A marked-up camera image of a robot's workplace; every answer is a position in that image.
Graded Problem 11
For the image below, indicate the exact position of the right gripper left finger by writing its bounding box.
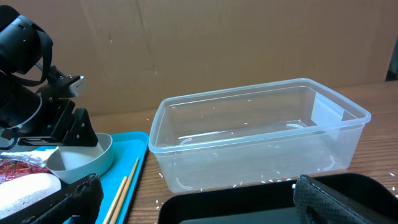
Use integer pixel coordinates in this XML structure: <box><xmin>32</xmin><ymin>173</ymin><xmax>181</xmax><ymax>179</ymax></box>
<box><xmin>1</xmin><ymin>174</ymin><xmax>104</xmax><ymax>224</ymax></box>

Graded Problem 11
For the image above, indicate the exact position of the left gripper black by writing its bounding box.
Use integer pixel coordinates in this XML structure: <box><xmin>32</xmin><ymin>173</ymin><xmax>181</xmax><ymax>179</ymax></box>
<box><xmin>18</xmin><ymin>65</ymin><xmax>98</xmax><ymax>147</ymax></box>

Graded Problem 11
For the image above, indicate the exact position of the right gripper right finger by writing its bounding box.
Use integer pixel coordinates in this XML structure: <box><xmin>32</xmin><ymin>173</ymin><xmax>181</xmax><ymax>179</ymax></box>
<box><xmin>293</xmin><ymin>174</ymin><xmax>397</xmax><ymax>224</ymax></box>

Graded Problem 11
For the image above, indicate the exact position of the grey bowl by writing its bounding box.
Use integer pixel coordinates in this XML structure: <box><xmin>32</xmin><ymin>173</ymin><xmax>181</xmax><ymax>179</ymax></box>
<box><xmin>46</xmin><ymin>133</ymin><xmax>114</xmax><ymax>184</ymax></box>

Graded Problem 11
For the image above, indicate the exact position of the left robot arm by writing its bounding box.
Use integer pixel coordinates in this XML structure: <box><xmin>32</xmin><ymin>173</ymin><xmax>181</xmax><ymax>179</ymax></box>
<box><xmin>1</xmin><ymin>5</ymin><xmax>98</xmax><ymax>151</ymax></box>

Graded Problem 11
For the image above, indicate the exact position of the wooden chopstick left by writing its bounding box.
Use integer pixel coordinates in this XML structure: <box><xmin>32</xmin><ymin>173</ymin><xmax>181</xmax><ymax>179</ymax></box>
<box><xmin>103</xmin><ymin>176</ymin><xmax>127</xmax><ymax>224</ymax></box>

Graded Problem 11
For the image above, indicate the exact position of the wooden chopstick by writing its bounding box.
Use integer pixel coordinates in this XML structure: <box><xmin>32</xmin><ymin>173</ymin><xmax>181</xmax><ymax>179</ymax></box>
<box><xmin>103</xmin><ymin>176</ymin><xmax>127</xmax><ymax>224</ymax></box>
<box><xmin>109</xmin><ymin>158</ymin><xmax>139</xmax><ymax>224</ymax></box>

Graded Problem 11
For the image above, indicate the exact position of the wooden chopstick right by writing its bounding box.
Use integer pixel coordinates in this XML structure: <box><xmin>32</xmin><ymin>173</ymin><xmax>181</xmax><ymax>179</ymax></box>
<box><xmin>109</xmin><ymin>158</ymin><xmax>139</xmax><ymax>224</ymax></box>

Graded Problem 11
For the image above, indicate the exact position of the crumpled white paper napkin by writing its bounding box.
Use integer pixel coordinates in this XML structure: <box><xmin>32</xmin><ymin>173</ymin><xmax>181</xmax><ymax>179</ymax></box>
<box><xmin>1</xmin><ymin>146</ymin><xmax>58</xmax><ymax>167</ymax></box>

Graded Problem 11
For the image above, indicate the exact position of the teal plastic serving tray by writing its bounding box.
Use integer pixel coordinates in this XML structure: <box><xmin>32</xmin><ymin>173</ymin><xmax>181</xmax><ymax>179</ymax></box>
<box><xmin>35</xmin><ymin>131</ymin><xmax>149</xmax><ymax>223</ymax></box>

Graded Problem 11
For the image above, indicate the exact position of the black plastic tray bin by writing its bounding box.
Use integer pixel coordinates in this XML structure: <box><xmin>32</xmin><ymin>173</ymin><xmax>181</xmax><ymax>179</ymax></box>
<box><xmin>157</xmin><ymin>172</ymin><xmax>398</xmax><ymax>224</ymax></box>

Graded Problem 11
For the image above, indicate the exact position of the large white dirty plate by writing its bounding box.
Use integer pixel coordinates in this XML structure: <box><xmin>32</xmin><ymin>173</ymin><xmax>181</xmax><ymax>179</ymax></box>
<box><xmin>1</xmin><ymin>173</ymin><xmax>62</xmax><ymax>219</ymax></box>

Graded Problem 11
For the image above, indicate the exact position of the red snack wrapper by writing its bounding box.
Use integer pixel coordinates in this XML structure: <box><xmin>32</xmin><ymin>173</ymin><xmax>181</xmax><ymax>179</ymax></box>
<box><xmin>1</xmin><ymin>159</ymin><xmax>51</xmax><ymax>184</ymax></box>

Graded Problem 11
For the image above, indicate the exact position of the clear plastic container bin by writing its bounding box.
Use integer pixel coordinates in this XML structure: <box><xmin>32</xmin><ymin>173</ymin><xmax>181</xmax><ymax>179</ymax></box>
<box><xmin>148</xmin><ymin>78</ymin><xmax>371</xmax><ymax>193</ymax></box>

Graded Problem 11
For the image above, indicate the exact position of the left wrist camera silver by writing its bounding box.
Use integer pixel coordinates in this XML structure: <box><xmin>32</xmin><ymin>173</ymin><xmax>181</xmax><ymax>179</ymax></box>
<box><xmin>67</xmin><ymin>76</ymin><xmax>85</xmax><ymax>98</ymax></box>

